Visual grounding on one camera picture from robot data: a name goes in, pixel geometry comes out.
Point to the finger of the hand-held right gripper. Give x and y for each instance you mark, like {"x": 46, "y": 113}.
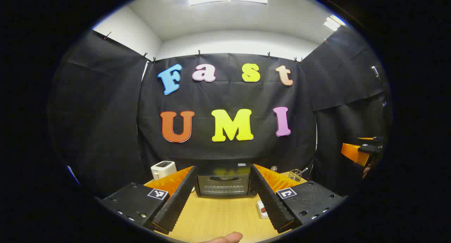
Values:
{"x": 352, "y": 153}

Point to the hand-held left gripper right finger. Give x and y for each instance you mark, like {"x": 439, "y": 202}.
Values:
{"x": 271, "y": 204}

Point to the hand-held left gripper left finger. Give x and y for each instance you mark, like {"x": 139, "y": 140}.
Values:
{"x": 179, "y": 200}

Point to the brown meat piece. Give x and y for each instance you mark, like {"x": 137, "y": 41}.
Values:
{"x": 263, "y": 210}

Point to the black electric oven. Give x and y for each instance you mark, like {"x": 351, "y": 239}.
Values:
{"x": 222, "y": 186}

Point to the white ribbed dish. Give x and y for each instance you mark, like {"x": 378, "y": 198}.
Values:
{"x": 261, "y": 216}

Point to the white toaster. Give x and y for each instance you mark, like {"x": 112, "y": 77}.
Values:
{"x": 162, "y": 169}

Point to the white spoon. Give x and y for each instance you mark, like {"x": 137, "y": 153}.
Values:
{"x": 303, "y": 171}

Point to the small ceiling light panel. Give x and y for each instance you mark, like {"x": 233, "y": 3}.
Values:
{"x": 333, "y": 23}

